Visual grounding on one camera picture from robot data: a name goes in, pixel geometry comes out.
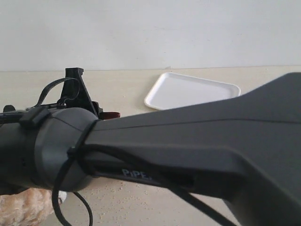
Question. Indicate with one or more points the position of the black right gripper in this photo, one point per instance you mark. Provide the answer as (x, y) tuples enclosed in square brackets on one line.
[(75, 94)]

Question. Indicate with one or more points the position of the dark brown wooden spoon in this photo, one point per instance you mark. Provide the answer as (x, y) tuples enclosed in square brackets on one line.
[(108, 115)]

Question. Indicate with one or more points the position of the tan plush teddy bear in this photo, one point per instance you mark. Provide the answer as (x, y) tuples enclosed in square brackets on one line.
[(28, 208)]

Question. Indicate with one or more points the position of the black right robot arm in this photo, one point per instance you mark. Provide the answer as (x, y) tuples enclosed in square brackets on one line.
[(245, 150)]

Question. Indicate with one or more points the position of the white rectangular foam tray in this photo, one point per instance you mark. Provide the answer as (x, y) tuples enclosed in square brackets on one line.
[(173, 90)]

